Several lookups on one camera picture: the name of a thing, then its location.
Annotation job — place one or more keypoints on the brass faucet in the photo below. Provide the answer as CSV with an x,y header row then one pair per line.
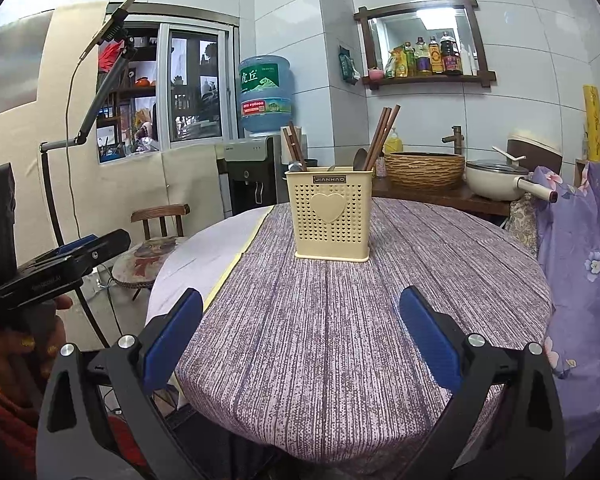
x,y
457,139

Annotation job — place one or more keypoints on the purple floral cloth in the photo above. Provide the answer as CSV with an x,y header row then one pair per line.
x,y
565,238

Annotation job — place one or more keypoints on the green wall packet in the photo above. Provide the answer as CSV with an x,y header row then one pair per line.
x,y
348,71

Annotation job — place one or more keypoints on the woven brown basin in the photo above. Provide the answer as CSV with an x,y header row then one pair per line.
x,y
425,171

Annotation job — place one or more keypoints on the water dispenser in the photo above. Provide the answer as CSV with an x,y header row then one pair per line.
x,y
251,166

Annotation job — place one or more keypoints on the left hand yellow nails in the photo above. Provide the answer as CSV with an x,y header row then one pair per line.
x,y
24,368

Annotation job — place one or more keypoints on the sliding window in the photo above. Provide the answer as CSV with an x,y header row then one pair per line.
x,y
178,89

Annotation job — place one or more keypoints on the brown wooden chopstick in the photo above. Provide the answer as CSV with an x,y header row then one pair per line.
x,y
394,114
292,144
379,143
379,127

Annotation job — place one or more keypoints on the wooden wall shelf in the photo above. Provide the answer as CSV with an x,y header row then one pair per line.
x,y
395,42

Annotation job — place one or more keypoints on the dark metal spoon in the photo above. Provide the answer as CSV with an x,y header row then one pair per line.
x,y
359,161

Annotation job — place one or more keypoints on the dark soy sauce bottle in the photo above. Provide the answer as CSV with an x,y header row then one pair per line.
x,y
452,63

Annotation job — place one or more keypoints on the purple striped tablecloth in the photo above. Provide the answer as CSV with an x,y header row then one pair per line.
x,y
311,356

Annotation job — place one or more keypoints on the cream pan with lid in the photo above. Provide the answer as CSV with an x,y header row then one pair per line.
x,y
504,180

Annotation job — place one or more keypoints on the cream plastic utensil holder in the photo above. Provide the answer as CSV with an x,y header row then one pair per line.
x,y
330,211

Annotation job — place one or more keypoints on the silver metal spoon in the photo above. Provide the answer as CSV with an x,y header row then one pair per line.
x,y
295,166

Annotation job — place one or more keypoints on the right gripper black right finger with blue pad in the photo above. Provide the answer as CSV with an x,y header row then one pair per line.
x,y
526,439

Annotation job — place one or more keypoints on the yellow soap bottle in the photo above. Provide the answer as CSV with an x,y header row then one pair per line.
x,y
393,144

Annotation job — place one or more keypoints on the yellow oil bottle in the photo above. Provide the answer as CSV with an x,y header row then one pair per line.
x,y
435,56

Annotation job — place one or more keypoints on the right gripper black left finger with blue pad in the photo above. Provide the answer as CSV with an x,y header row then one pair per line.
x,y
74,438

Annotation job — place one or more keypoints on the wooden chair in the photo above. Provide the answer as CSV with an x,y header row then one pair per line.
x,y
163,231

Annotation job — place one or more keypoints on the blue water jug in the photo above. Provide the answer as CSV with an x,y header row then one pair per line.
x,y
266,89

